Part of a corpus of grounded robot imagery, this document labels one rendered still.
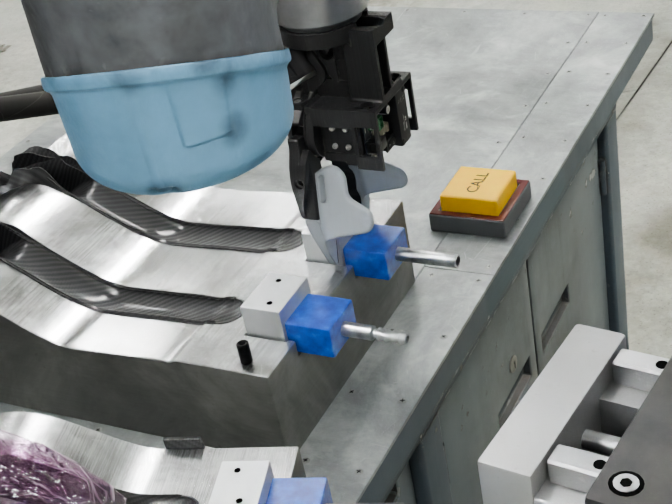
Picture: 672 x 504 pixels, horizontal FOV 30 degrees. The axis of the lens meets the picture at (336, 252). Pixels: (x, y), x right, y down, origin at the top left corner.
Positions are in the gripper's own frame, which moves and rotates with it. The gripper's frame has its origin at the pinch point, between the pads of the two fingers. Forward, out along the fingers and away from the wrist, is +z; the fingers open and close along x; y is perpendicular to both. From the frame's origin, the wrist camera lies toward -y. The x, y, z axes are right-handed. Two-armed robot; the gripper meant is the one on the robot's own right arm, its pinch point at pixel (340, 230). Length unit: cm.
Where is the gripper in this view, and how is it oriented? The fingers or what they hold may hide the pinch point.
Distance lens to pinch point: 108.1
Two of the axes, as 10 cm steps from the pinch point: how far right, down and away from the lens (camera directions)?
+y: 8.9, 1.1, -4.5
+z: 1.7, 8.3, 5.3
